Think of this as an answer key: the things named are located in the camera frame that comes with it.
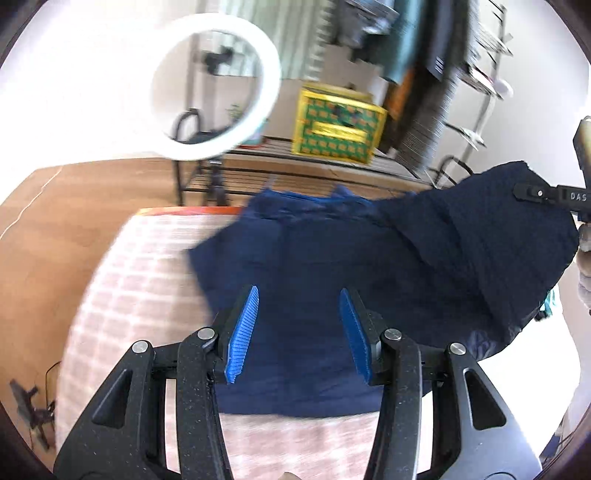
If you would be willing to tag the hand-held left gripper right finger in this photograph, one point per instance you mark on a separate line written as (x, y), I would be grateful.
(355, 332)

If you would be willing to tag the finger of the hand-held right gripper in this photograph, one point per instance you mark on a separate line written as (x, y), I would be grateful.
(549, 194)

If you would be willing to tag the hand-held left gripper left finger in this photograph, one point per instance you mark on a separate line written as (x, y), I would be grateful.
(242, 332)

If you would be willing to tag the navy quilted puffer jacket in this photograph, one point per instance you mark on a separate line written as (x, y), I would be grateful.
(360, 258)

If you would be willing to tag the folded clothes on shelf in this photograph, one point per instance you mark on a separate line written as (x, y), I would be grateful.
(480, 76)

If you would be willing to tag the black metal clothes rack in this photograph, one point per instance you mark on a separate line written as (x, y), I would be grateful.
(286, 157)

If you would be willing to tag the person's right hand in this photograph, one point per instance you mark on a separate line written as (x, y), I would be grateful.
(585, 237)

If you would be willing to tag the white clamp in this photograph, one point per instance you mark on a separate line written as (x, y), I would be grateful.
(504, 87)

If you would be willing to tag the light blue garment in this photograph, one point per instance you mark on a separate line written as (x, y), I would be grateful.
(549, 302)

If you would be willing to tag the brown hanging garment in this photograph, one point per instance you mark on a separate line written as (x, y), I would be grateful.
(401, 92)

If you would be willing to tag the black coat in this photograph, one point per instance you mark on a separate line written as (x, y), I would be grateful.
(441, 41)

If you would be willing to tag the yellow green patterned box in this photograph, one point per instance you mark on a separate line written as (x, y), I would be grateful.
(337, 127)

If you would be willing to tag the teal jacket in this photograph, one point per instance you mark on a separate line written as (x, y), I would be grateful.
(401, 46)

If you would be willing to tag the small potted plant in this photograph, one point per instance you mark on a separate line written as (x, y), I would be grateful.
(238, 115)

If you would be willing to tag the black tripod stand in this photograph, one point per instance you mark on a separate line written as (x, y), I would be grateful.
(30, 408)

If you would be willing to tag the blue denim jacket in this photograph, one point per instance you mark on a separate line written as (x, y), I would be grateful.
(369, 18)

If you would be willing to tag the green striped white cloth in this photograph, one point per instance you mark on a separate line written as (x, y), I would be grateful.
(281, 41)

